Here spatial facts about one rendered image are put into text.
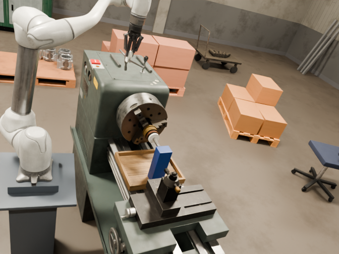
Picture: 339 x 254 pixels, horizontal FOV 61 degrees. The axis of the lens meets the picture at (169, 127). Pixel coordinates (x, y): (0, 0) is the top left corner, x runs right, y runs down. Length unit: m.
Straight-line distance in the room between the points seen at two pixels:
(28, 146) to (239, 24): 8.38
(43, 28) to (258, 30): 8.80
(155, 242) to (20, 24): 1.17
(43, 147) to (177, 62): 3.28
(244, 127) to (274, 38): 6.44
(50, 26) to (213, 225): 1.22
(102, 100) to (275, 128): 3.03
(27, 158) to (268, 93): 3.73
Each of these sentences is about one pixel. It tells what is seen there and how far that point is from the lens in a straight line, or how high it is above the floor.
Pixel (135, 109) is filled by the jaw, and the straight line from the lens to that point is 1.73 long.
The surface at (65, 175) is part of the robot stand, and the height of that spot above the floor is 0.75.
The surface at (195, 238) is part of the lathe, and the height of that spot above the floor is 0.86.
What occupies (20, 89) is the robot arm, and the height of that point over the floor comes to 1.24.
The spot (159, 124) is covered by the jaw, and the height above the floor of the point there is 1.11.
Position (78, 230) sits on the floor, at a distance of 2.53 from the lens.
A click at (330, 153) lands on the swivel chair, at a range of 3.92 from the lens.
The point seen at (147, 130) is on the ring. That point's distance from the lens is 1.71.
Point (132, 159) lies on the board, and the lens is 1.82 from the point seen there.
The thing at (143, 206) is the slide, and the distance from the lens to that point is 1.45.
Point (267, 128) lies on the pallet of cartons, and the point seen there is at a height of 0.27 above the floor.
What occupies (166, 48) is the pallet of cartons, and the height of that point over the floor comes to 0.78.
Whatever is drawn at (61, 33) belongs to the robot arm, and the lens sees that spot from 1.43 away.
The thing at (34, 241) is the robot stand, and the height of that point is 0.32.
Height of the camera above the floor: 2.04
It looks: 31 degrees down
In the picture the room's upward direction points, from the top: 17 degrees clockwise
